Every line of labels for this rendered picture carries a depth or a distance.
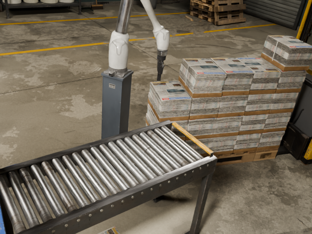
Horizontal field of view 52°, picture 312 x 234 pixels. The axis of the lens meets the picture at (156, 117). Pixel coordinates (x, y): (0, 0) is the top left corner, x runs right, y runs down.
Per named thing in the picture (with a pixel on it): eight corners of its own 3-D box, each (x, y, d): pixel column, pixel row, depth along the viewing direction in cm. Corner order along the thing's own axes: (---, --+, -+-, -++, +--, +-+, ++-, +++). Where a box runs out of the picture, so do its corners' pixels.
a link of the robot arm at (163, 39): (169, 50, 266) (167, 45, 277) (172, 32, 258) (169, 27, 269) (157, 49, 264) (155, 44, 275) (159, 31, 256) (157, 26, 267)
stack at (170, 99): (141, 151, 346) (149, 81, 304) (236, 141, 382) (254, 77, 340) (152, 174, 315) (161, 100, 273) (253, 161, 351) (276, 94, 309)
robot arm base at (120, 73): (100, 74, 264) (100, 68, 261) (113, 66, 282) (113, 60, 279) (120, 80, 259) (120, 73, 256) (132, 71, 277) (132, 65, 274)
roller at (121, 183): (95, 150, 217) (95, 144, 215) (132, 194, 186) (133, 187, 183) (88, 152, 215) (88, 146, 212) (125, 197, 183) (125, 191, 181)
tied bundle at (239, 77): (204, 79, 322) (208, 57, 310) (230, 78, 331) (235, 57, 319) (220, 96, 291) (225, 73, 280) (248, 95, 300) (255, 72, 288)
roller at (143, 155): (121, 139, 227) (125, 142, 231) (160, 179, 196) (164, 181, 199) (126, 134, 227) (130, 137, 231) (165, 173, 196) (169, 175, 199)
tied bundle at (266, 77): (229, 78, 331) (234, 57, 319) (254, 77, 339) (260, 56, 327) (248, 95, 300) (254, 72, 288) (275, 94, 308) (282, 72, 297)
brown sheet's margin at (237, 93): (204, 78, 322) (205, 74, 319) (230, 77, 330) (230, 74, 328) (220, 95, 291) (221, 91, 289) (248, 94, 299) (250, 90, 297)
